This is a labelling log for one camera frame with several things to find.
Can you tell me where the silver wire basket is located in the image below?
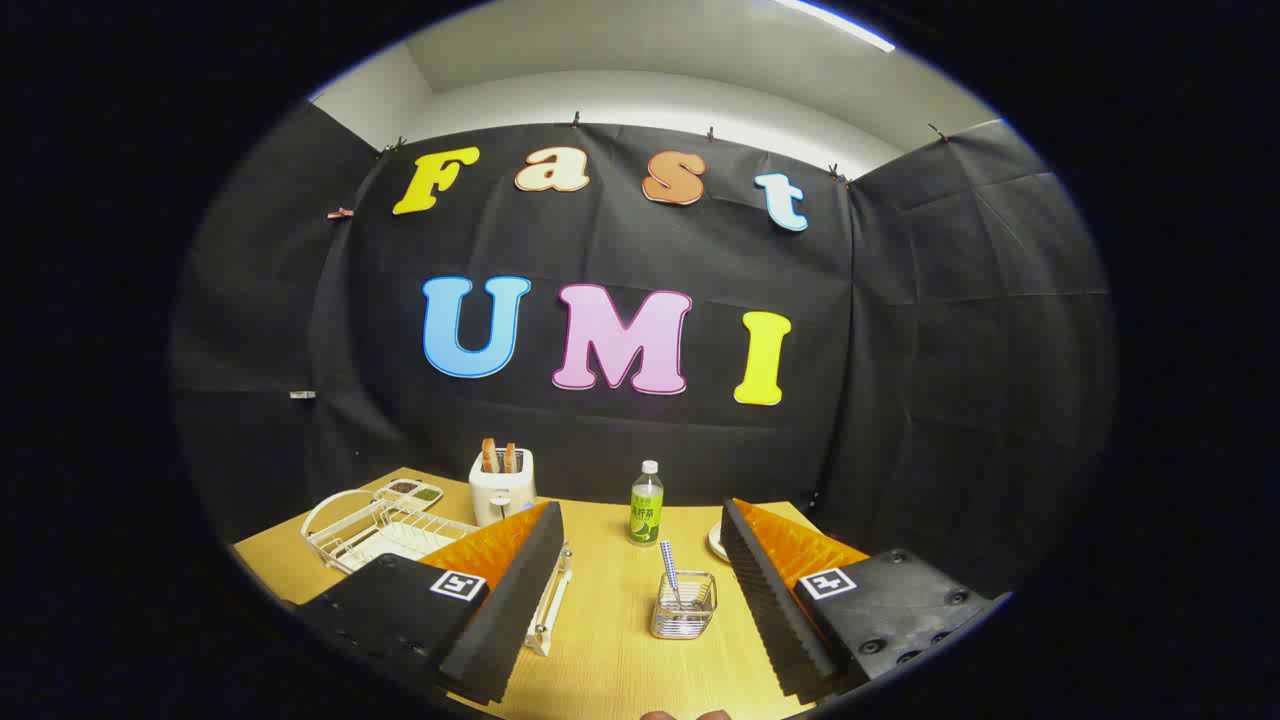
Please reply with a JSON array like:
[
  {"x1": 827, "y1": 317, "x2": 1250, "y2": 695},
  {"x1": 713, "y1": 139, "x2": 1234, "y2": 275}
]
[{"x1": 650, "y1": 571, "x2": 718, "y2": 641}]

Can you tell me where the white wire dish rack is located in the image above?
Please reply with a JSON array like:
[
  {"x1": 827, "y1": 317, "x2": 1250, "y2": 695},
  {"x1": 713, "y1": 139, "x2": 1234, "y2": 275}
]
[{"x1": 300, "y1": 488, "x2": 574, "y2": 658}]

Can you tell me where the green label drink bottle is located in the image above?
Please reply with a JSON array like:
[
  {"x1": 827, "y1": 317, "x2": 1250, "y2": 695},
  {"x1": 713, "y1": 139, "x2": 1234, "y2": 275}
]
[{"x1": 628, "y1": 460, "x2": 665, "y2": 547}]

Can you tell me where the black backdrop cloth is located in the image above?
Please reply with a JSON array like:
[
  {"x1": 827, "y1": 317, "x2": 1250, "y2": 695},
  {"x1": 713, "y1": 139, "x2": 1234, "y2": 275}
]
[{"x1": 170, "y1": 100, "x2": 1116, "y2": 601}]

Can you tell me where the white divided seasoning tray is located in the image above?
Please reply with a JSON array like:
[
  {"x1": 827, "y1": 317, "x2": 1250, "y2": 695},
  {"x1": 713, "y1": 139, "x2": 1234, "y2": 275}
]
[{"x1": 373, "y1": 478, "x2": 444, "y2": 511}]

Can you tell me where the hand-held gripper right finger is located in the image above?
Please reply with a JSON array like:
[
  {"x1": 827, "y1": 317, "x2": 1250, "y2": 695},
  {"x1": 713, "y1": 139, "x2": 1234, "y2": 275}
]
[{"x1": 720, "y1": 497, "x2": 996, "y2": 706}]

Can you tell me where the checkered handle spoon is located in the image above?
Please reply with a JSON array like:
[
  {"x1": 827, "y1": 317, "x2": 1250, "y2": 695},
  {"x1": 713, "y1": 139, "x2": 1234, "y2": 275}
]
[{"x1": 659, "y1": 541, "x2": 686, "y2": 611}]

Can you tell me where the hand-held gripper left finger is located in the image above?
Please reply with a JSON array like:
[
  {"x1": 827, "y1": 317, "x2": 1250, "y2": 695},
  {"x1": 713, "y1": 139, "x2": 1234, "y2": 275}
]
[{"x1": 296, "y1": 501, "x2": 566, "y2": 706}]

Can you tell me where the white toaster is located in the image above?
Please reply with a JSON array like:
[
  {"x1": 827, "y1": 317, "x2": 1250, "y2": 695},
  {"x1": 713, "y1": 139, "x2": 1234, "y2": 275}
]
[{"x1": 469, "y1": 448, "x2": 538, "y2": 528}]

